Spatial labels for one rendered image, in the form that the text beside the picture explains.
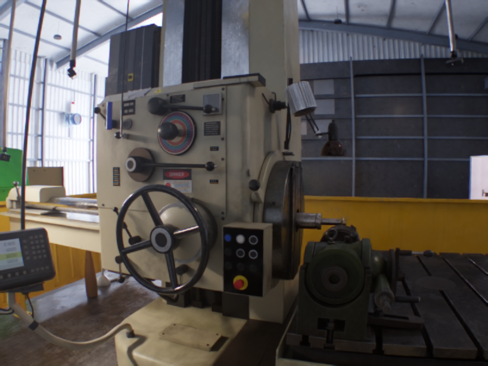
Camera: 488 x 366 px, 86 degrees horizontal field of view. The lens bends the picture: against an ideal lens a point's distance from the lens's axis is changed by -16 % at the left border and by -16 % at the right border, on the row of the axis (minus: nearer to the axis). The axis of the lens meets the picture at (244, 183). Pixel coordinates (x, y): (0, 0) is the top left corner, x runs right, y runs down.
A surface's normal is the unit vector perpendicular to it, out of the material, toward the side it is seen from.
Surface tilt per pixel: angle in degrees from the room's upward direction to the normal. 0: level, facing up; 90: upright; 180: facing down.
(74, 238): 90
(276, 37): 90
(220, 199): 90
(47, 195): 90
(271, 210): 73
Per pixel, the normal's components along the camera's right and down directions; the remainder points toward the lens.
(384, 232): -0.34, 0.04
